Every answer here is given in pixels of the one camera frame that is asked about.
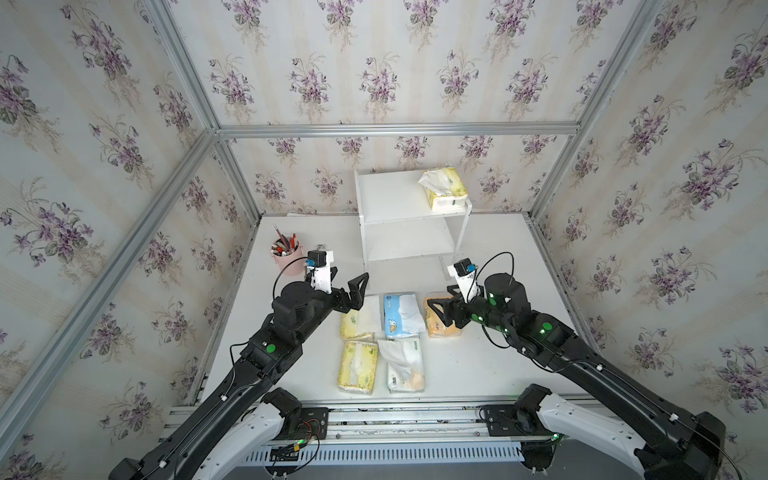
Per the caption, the orange tissue pack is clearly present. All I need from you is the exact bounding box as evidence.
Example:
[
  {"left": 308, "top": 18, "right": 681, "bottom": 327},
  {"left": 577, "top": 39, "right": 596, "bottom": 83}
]
[{"left": 423, "top": 293, "right": 462, "bottom": 338}]

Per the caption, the pale yellow tissue pack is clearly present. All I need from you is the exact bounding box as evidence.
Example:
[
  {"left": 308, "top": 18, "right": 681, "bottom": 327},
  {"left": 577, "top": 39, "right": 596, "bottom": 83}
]
[{"left": 340, "top": 295, "right": 383, "bottom": 341}]

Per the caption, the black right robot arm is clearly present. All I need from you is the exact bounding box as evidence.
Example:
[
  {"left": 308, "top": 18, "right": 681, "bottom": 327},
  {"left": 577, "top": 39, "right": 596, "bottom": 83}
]
[{"left": 427, "top": 273, "right": 726, "bottom": 479}]

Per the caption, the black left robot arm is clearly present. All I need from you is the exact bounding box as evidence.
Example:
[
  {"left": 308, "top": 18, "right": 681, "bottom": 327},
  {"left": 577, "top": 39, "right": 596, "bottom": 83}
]
[{"left": 109, "top": 273, "right": 369, "bottom": 479}]

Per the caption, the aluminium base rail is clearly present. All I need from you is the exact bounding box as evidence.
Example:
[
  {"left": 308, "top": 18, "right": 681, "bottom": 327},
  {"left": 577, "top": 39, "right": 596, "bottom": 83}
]
[{"left": 161, "top": 398, "right": 649, "bottom": 469}]

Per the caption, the white wire shelf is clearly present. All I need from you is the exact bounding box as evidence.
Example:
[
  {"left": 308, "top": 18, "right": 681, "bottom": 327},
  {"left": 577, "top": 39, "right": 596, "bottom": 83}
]
[{"left": 354, "top": 170, "right": 473, "bottom": 280}]

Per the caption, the red pencil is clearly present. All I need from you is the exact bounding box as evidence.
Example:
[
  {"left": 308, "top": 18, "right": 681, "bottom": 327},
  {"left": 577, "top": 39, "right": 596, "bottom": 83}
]
[{"left": 273, "top": 225, "right": 290, "bottom": 246}]

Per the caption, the pink metal pen bucket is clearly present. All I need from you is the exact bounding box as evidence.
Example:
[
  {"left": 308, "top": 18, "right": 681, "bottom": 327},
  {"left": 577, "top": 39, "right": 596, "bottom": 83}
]
[{"left": 270, "top": 234, "right": 305, "bottom": 277}]

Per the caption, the blue tissue pack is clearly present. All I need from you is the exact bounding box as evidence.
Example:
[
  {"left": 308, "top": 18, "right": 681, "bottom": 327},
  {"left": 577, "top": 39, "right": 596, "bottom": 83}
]
[{"left": 383, "top": 293, "right": 425, "bottom": 339}]

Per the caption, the white green tissue pack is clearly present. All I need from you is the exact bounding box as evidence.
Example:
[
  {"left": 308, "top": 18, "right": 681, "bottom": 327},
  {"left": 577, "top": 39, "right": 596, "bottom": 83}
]
[{"left": 377, "top": 337, "right": 425, "bottom": 393}]

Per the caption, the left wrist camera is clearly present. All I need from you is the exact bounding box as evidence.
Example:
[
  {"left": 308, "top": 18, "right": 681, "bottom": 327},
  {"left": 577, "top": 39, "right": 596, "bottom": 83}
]
[{"left": 305, "top": 250, "right": 334, "bottom": 294}]

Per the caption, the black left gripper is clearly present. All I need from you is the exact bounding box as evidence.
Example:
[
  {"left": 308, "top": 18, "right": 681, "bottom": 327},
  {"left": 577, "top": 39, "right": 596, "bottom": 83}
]
[{"left": 290, "top": 266, "right": 368, "bottom": 348}]

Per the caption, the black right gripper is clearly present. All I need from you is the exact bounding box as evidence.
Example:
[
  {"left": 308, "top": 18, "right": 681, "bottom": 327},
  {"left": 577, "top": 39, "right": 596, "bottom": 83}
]
[{"left": 424, "top": 283, "right": 513, "bottom": 338}]

